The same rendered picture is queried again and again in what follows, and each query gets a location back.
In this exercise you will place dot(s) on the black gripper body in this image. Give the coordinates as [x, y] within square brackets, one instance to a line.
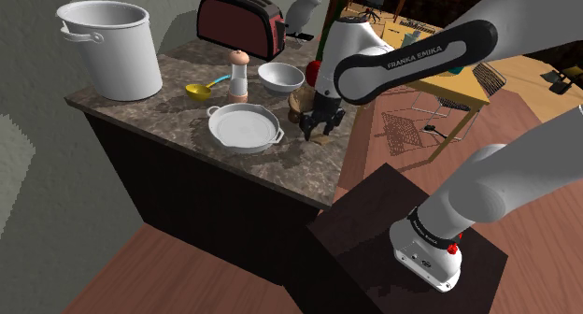
[326, 106]

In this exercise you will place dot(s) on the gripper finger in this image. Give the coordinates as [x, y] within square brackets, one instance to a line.
[332, 121]
[308, 125]

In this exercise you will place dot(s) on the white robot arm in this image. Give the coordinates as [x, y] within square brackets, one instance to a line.
[483, 185]

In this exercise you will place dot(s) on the brown wooden bowl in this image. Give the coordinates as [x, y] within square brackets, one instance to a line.
[299, 102]

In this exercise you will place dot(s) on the red apple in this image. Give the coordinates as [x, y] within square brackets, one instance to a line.
[311, 74]

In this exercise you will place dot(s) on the white bowl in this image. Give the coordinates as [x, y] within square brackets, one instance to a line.
[280, 78]

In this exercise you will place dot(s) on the pink and white pepper mill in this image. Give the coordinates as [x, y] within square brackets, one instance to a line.
[238, 78]

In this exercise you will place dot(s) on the grey owl figure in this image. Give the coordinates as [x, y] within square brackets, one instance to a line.
[301, 12]

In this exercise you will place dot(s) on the yellow wooden table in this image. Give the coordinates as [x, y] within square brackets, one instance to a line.
[448, 87]

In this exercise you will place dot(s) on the dark robot stand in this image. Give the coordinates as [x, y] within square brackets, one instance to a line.
[364, 240]

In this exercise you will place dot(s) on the dark red toaster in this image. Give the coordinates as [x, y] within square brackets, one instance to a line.
[232, 26]

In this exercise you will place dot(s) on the dark kitchen cabinet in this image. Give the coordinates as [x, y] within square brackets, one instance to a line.
[191, 199]

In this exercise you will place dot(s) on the large white pot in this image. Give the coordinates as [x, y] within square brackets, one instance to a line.
[119, 58]

